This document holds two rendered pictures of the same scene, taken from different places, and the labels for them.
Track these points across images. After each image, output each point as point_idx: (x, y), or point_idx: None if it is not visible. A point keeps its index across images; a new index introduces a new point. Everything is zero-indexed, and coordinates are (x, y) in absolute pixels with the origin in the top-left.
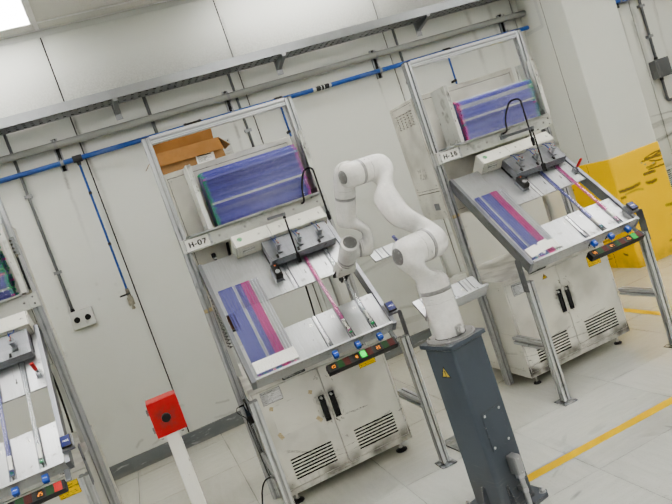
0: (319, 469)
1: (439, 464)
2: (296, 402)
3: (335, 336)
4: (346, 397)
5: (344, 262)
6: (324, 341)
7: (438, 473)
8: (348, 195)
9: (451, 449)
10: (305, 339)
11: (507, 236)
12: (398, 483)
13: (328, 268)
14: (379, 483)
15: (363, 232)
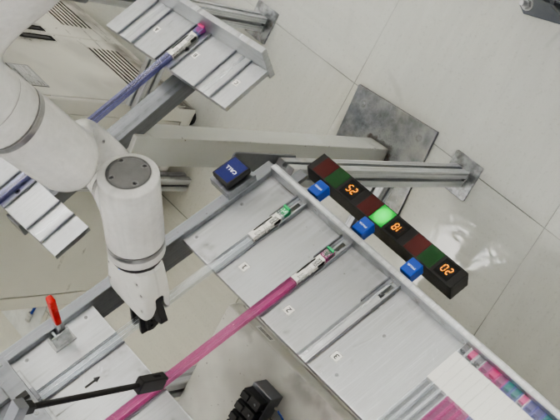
0: None
1: (468, 185)
2: None
3: (353, 286)
4: None
5: (163, 229)
6: (379, 307)
7: (497, 172)
8: (25, 81)
9: (413, 189)
10: (389, 356)
11: None
12: (534, 251)
13: (112, 368)
14: (536, 301)
15: (95, 129)
